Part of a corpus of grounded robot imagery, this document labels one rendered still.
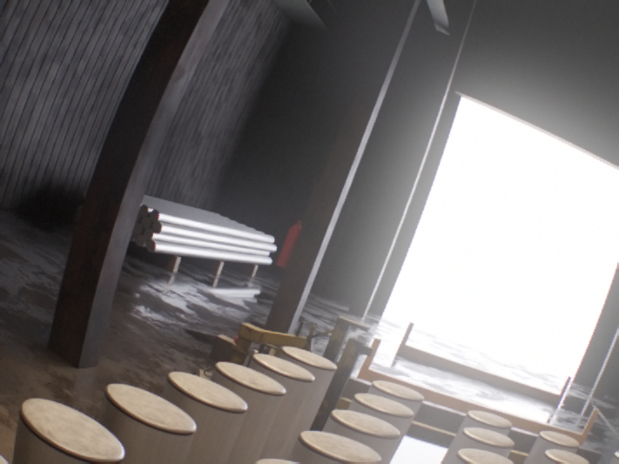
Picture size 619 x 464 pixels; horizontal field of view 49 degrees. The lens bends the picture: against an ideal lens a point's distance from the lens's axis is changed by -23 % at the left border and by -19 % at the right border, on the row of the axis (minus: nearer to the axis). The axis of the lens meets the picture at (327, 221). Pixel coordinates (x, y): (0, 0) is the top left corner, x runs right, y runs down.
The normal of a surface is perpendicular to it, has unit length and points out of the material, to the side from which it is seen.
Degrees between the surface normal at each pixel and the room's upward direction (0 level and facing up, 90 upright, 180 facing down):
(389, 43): 90
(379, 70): 90
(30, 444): 90
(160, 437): 90
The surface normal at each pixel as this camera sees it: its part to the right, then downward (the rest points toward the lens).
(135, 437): 0.01, 0.01
